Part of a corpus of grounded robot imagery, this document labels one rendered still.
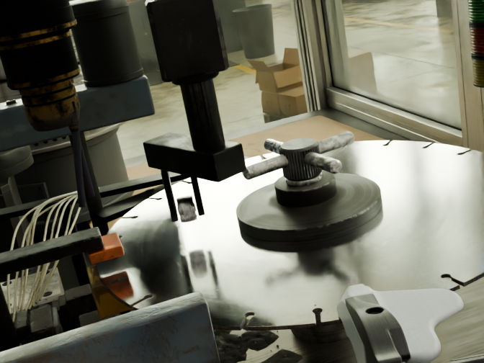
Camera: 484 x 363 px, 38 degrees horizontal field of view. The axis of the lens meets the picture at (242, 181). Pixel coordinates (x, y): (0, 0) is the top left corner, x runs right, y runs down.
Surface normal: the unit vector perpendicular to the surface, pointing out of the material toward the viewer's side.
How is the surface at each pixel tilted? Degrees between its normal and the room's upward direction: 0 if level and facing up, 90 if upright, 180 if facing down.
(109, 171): 89
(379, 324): 7
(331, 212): 5
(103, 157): 89
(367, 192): 5
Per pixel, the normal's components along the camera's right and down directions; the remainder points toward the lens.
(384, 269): -0.18, -0.93
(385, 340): -0.13, -0.80
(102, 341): 0.29, 0.26
